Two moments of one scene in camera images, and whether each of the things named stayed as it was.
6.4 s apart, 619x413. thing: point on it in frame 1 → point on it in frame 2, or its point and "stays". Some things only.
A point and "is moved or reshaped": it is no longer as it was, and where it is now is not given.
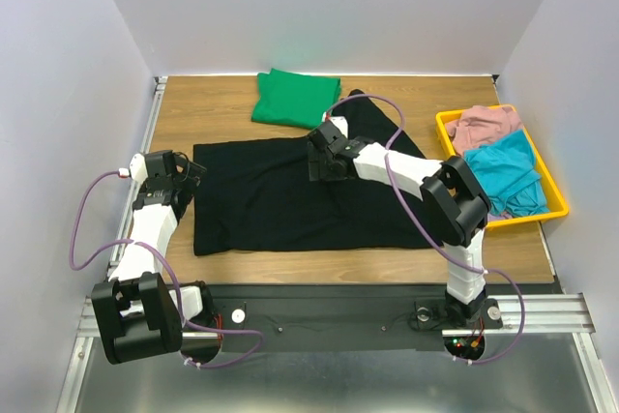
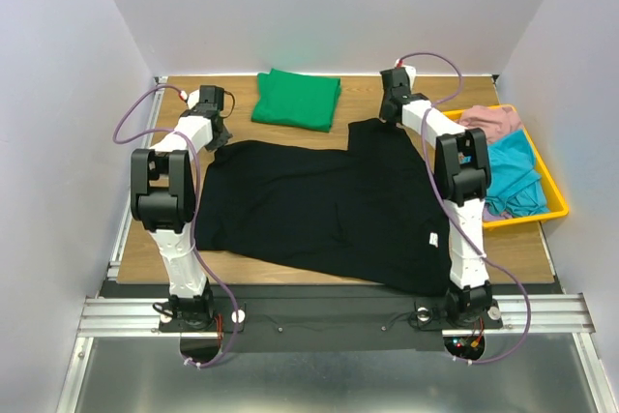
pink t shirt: x=482 y=125 stays
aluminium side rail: x=158 y=93 stays
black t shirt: x=256 y=197 is moved or reshaped
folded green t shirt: x=293 y=99 stays
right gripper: x=316 y=158 → x=387 y=106
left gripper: x=191 y=175 → x=220 y=142
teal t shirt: x=507 y=173 stays
